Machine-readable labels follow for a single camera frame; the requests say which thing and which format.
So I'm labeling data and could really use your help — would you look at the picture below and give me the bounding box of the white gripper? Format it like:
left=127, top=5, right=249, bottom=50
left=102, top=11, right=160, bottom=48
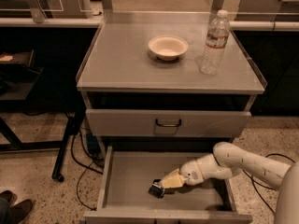
left=161, top=160, right=204, bottom=189

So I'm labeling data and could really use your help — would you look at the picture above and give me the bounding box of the dark blue rxbar wrapper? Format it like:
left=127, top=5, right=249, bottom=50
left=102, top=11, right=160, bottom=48
left=148, top=179, right=165, bottom=198

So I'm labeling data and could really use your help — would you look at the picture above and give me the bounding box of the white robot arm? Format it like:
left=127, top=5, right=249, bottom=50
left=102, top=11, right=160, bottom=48
left=159, top=142, right=299, bottom=224

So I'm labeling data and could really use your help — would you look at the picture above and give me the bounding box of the open grey middle drawer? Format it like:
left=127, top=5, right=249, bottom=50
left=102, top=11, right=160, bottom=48
left=84, top=147, right=252, bottom=224

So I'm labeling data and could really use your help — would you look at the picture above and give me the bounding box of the grey drawer cabinet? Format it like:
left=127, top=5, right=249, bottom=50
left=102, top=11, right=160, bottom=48
left=76, top=10, right=268, bottom=224

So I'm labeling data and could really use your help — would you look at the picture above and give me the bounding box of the closed grey top drawer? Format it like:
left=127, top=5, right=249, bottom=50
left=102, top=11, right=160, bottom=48
left=86, top=109, right=250, bottom=137

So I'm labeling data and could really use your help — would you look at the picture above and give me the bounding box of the white paper bowl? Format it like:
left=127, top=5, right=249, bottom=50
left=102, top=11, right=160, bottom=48
left=148, top=35, right=189, bottom=62

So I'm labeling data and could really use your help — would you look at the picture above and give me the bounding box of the clear plastic water bottle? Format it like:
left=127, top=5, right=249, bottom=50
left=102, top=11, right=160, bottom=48
left=200, top=10, right=230, bottom=75

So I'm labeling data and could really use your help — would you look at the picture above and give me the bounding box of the dark shoe right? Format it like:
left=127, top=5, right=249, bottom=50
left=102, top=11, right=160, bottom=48
left=11, top=199, right=34, bottom=224

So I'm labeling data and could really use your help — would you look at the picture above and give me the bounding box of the dark shoe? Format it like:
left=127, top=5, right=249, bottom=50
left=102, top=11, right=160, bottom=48
left=0, top=190, right=17, bottom=205
left=11, top=199, right=34, bottom=224

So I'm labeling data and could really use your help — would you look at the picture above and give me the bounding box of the dark shoe left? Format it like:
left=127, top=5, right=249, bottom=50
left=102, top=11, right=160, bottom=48
left=0, top=190, right=17, bottom=205

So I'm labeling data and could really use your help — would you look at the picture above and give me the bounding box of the dark side shelf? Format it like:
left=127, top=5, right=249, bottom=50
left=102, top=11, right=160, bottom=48
left=0, top=49, right=43, bottom=102

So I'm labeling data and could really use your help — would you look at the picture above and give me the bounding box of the black drawer handle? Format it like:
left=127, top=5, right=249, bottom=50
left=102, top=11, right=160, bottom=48
left=155, top=119, right=182, bottom=128

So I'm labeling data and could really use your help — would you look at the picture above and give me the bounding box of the black floor cable right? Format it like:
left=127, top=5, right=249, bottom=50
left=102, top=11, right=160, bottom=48
left=241, top=152, right=297, bottom=217

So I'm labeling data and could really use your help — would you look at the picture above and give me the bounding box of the black floor cable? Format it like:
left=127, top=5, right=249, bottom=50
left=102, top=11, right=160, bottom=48
left=241, top=152, right=297, bottom=217
left=70, top=128, right=106, bottom=211

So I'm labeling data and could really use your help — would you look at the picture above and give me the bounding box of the black floor cable left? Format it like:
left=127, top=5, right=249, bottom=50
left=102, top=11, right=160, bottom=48
left=70, top=128, right=106, bottom=211

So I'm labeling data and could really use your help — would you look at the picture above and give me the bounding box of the black table leg frame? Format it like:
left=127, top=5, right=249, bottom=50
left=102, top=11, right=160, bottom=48
left=0, top=113, right=84, bottom=182

